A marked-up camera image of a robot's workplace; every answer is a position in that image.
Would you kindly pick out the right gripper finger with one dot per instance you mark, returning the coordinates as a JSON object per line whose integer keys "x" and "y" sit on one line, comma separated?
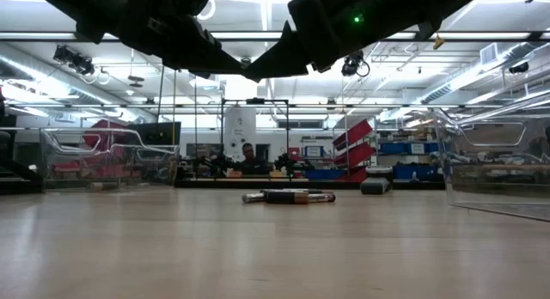
{"x": 283, "y": 65}

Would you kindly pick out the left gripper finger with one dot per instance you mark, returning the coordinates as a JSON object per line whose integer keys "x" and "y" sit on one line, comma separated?
{"x": 215, "y": 60}

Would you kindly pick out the silver black Energizer AA battery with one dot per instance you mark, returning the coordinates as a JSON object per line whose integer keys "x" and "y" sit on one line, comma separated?
{"x": 296, "y": 190}

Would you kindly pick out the black copper Duracell AA battery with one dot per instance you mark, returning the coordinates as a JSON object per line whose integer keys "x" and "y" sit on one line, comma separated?
{"x": 283, "y": 197}

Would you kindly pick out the silver black Energizer AAA battery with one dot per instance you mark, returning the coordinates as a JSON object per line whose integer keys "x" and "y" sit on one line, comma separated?
{"x": 252, "y": 198}
{"x": 323, "y": 198}

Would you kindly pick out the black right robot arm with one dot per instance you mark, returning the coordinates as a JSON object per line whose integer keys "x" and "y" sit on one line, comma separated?
{"x": 421, "y": 7}

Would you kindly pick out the white pillar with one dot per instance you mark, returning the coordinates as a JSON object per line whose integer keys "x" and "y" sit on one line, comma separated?
{"x": 240, "y": 127}

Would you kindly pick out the black monitor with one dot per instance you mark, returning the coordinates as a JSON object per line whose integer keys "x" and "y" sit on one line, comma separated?
{"x": 159, "y": 133}

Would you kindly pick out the small white screen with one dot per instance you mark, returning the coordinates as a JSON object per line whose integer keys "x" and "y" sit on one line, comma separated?
{"x": 313, "y": 152}

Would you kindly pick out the red bin rack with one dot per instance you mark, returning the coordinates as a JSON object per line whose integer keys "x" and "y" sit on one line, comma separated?
{"x": 96, "y": 138}
{"x": 354, "y": 136}

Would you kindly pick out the person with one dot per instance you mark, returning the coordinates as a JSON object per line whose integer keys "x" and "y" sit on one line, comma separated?
{"x": 251, "y": 166}

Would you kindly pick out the yellow hanging plug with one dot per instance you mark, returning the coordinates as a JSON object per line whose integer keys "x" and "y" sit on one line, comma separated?
{"x": 438, "y": 43}

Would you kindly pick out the blue storage bin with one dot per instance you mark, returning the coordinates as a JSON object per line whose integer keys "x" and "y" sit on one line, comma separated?
{"x": 322, "y": 175}
{"x": 408, "y": 172}

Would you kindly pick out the blue shelf bins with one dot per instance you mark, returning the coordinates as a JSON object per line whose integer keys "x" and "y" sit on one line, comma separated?
{"x": 395, "y": 148}

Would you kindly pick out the black grey handheld device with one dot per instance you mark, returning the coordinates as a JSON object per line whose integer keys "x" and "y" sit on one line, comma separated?
{"x": 374, "y": 186}

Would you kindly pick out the clear plastic bin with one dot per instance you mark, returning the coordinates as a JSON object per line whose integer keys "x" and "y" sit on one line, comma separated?
{"x": 494, "y": 183}
{"x": 107, "y": 170}

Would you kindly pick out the white air vent grille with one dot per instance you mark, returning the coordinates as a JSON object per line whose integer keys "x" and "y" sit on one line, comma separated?
{"x": 489, "y": 54}

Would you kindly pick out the black bar with light strips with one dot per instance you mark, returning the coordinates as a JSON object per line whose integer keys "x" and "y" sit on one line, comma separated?
{"x": 535, "y": 36}

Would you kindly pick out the black round hanging camera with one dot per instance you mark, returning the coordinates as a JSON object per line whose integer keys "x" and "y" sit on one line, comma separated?
{"x": 246, "y": 62}

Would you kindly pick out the black workstation frame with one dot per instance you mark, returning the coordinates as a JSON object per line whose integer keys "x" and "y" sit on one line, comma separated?
{"x": 255, "y": 101}

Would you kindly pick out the black aluminium table frame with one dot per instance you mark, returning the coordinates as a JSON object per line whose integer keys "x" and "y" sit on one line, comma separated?
{"x": 326, "y": 185}

